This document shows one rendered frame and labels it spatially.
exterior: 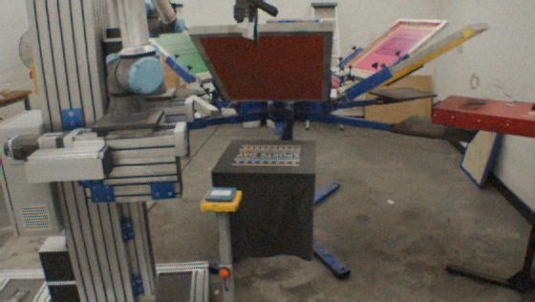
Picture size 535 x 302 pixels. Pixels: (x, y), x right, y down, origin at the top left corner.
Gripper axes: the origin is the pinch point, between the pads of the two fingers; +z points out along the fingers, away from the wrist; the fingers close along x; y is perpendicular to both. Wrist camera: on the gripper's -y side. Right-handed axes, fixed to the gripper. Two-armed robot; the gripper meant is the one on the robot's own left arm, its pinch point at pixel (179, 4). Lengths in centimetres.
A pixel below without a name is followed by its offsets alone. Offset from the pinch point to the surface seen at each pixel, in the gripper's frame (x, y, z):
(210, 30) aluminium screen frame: 51, 7, -65
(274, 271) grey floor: 76, 159, 1
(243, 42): 62, 11, -56
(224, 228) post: 76, 75, -95
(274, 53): 73, 15, -45
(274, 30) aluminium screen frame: 77, 4, -60
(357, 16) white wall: 58, 1, 406
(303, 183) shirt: 97, 65, -61
